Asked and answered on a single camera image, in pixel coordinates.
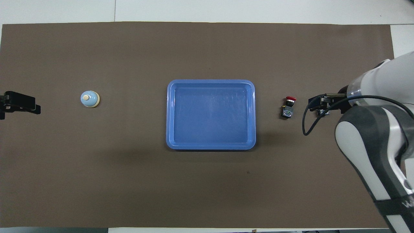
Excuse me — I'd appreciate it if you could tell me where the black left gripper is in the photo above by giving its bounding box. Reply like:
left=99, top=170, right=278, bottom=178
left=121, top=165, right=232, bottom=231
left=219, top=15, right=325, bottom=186
left=0, top=91, right=42, bottom=120

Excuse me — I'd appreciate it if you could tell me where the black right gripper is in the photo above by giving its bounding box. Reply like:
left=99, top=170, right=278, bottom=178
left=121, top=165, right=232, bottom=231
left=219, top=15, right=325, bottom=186
left=308, top=93, right=349, bottom=113

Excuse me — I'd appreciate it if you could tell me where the red push button switch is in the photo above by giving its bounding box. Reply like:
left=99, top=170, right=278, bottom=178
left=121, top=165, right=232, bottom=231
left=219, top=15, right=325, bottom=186
left=280, top=96, right=297, bottom=119

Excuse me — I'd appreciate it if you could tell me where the light blue call bell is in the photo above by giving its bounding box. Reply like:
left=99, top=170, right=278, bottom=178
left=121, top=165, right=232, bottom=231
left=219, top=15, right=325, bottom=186
left=80, top=91, right=101, bottom=108

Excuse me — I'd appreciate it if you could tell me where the blue plastic tray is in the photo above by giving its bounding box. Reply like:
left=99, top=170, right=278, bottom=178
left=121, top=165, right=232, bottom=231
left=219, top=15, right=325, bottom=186
left=166, top=79, right=256, bottom=151

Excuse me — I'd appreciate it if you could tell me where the brown table mat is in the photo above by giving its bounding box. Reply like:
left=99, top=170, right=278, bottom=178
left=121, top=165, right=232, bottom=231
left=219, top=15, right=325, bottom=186
left=0, top=21, right=410, bottom=228

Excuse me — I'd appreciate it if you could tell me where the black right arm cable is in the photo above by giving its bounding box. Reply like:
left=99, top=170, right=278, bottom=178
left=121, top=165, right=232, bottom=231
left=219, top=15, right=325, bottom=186
left=302, top=94, right=414, bottom=136

